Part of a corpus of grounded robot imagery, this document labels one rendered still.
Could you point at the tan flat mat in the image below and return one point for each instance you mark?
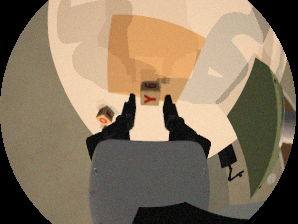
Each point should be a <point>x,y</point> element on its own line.
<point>145,49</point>

